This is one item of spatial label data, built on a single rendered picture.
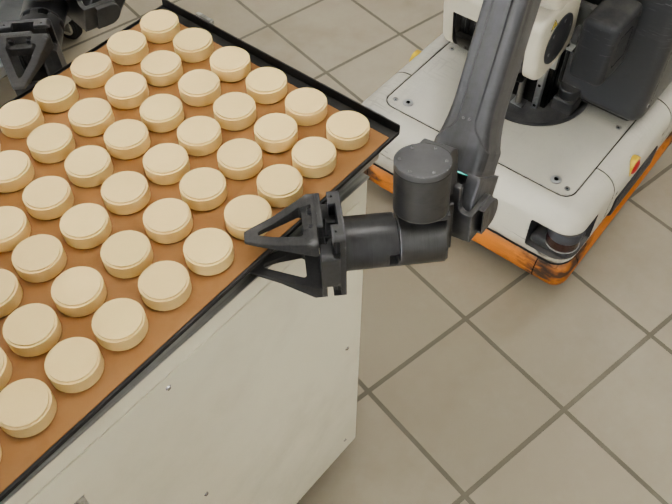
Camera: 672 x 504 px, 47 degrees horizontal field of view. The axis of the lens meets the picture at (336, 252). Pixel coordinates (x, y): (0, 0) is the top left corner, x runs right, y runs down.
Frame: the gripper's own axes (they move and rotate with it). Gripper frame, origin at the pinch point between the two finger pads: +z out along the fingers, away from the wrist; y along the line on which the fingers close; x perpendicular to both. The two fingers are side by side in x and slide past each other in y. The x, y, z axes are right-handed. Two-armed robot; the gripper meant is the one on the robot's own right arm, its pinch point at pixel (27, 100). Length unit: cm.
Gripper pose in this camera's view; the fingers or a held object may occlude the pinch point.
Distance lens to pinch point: 104.0
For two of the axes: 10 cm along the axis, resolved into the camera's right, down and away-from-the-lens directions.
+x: 9.9, -0.9, 0.5
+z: 1.0, 8.0, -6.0
